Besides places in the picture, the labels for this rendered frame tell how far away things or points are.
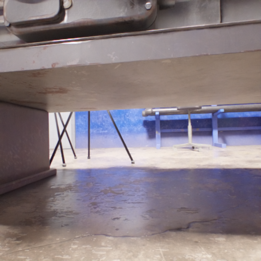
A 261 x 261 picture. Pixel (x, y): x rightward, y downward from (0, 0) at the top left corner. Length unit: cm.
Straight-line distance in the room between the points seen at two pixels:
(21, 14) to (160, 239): 62
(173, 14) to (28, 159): 93
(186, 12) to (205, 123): 332
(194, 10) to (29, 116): 90
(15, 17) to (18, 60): 10
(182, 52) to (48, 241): 52
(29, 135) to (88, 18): 78
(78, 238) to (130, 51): 44
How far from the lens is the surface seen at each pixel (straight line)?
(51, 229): 59
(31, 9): 62
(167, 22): 72
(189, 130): 291
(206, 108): 347
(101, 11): 56
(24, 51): 60
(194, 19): 72
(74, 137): 417
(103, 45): 52
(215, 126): 385
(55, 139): 436
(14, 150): 110
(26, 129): 116
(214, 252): 48
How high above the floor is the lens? 23
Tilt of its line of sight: 1 degrees up
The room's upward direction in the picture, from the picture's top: 2 degrees counter-clockwise
